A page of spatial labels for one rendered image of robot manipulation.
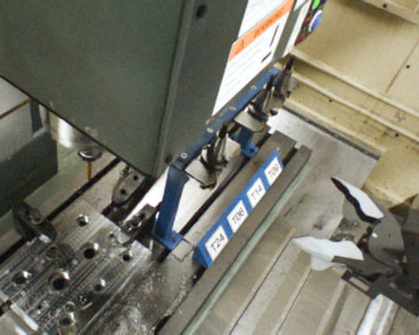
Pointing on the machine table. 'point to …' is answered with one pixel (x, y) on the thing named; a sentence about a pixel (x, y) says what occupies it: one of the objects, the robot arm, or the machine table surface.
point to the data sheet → (252, 15)
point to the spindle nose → (64, 132)
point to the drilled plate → (93, 313)
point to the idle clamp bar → (128, 191)
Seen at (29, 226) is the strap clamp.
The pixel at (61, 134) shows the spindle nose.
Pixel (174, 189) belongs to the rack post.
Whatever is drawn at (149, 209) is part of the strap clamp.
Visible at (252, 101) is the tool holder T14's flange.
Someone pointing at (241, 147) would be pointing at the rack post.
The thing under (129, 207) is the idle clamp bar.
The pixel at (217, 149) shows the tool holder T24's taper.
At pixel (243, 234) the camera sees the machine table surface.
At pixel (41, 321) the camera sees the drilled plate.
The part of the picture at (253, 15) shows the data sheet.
